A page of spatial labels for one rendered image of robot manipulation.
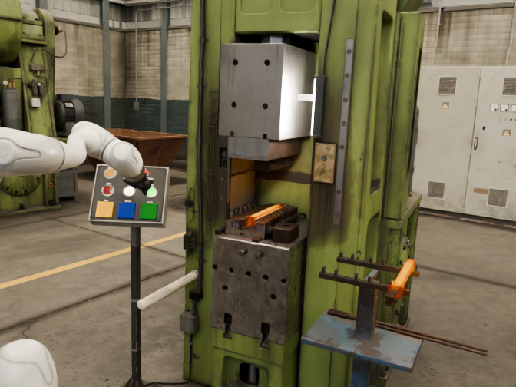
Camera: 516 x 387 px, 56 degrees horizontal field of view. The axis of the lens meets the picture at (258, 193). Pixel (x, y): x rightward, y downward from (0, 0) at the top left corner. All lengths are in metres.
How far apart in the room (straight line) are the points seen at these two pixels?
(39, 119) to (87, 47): 4.76
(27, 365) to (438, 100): 6.56
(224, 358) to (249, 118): 1.14
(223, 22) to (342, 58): 0.60
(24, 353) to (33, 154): 0.51
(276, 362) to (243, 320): 0.23
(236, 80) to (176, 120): 8.63
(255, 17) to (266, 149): 0.61
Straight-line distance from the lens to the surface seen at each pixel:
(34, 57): 7.01
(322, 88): 2.13
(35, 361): 1.43
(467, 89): 7.24
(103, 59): 11.61
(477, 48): 7.92
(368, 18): 2.15
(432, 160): 7.34
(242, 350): 2.36
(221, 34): 2.39
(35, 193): 6.85
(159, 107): 11.13
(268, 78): 2.10
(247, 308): 2.26
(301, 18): 2.23
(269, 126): 2.10
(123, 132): 10.26
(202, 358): 2.76
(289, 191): 2.61
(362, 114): 2.12
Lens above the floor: 1.53
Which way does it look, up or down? 11 degrees down
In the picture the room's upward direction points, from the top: 2 degrees clockwise
